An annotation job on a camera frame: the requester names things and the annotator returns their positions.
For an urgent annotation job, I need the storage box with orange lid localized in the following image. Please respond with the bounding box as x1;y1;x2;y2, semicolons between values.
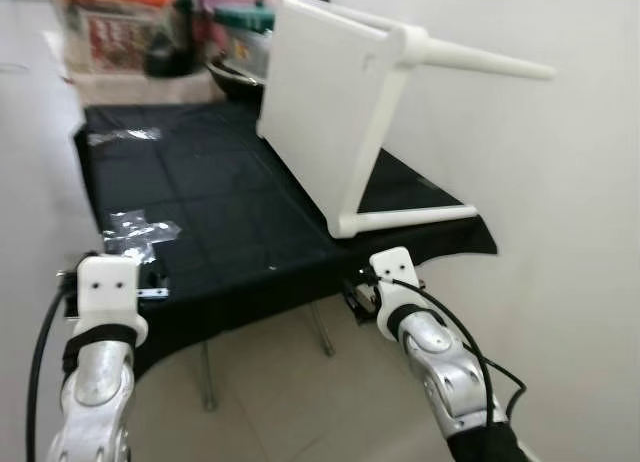
55;0;181;78

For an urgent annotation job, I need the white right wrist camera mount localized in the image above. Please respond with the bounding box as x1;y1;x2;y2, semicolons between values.
370;247;426;338

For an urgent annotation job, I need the green pot lid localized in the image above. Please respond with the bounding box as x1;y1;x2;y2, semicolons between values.
215;7;276;33

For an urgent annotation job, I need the beige cloth covered bench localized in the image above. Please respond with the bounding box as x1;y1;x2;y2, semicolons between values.
70;70;226;108

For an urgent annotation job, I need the white plastic table top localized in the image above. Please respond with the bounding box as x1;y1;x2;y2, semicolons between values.
257;0;413;240

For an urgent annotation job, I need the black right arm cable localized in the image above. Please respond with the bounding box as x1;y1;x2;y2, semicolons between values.
385;277;526;423

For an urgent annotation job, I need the clear tape patch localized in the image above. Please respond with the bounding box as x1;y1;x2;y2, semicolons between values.
100;210;183;263

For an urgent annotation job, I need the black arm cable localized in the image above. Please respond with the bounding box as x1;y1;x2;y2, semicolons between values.
385;277;526;423
25;282;79;462

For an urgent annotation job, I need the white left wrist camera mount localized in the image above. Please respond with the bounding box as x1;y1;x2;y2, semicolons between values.
75;254;149;348

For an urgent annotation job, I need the black wok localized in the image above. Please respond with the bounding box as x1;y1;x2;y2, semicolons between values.
205;57;269;95

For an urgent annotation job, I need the grey metal folding leg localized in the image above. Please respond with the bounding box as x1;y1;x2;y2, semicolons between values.
197;340;217;413
308;302;337;358

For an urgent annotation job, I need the black tablecloth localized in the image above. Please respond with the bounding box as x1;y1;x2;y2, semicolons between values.
75;102;498;378

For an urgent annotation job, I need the black shiny bag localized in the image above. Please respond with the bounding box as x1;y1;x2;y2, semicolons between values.
145;12;201;78

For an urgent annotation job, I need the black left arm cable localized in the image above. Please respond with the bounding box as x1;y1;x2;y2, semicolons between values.
25;282;79;462

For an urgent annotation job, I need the white plastic table leg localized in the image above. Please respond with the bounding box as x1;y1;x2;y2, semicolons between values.
328;204;479;239
285;0;411;31
400;27;557;81

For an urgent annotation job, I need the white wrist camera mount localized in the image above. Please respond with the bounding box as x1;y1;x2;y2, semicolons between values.
75;254;149;348
370;247;426;338

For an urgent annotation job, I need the clear tape strip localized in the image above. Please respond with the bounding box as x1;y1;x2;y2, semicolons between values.
88;130;161;146

